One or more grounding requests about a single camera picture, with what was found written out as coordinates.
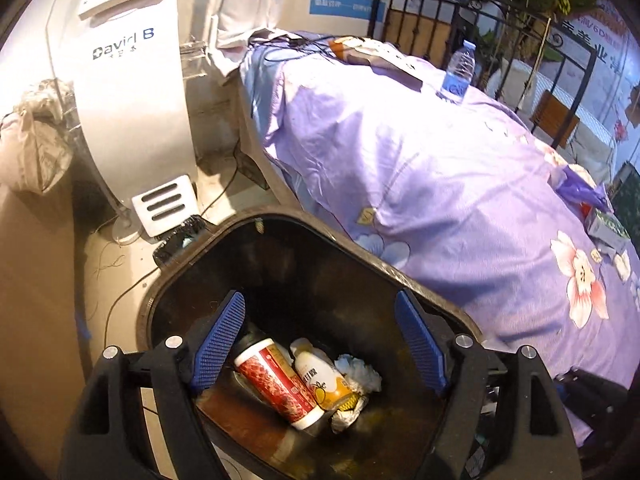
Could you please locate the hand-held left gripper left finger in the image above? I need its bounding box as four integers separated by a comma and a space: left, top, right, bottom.
55, 290, 247, 480

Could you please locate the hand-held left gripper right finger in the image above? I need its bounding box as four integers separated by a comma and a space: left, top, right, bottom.
394, 290, 583, 480

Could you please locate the white tissue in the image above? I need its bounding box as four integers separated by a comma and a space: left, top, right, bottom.
334, 354, 383, 393

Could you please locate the red patterned canister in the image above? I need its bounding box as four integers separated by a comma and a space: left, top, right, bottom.
233, 337, 326, 431

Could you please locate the yellow foam fruit net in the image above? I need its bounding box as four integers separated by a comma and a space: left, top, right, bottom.
332, 392, 371, 413

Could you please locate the black trash bin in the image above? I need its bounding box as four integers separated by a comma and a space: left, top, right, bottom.
137, 208, 501, 480

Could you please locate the white yogurt bottle orange cap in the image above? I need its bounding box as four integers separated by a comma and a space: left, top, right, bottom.
290, 338, 353, 411

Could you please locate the silver wrapper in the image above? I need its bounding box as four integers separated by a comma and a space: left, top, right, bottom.
330, 407, 366, 435

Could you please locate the small green white box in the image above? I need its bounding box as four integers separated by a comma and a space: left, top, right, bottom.
584, 207, 632, 256

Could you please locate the purple plastic wrapper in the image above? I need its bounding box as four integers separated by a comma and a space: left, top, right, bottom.
555, 162, 613, 211

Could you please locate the purple floral bedsheet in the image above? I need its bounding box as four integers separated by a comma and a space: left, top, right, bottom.
239, 30, 640, 448

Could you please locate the white beauty machine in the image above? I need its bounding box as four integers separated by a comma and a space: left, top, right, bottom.
47, 0, 208, 238

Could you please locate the green floral covered counter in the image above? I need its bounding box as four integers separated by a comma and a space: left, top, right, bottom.
610, 162, 640, 221

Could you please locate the brown cushion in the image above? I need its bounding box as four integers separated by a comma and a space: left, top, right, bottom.
530, 90, 581, 150

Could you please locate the clear water bottle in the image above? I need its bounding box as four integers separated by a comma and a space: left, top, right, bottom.
437, 40, 476, 106

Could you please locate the grey cloth bundle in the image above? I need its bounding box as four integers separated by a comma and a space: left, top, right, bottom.
0, 77, 76, 196

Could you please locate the white wicker swing seat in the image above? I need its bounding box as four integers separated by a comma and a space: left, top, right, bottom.
495, 57, 618, 186

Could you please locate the clear acrylic holder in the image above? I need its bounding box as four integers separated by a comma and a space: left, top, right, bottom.
180, 37, 208, 81

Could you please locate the black iron bed frame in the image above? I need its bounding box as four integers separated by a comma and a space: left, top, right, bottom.
367, 0, 601, 151

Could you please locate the large wall poster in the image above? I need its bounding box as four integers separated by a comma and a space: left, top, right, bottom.
550, 0, 640, 136

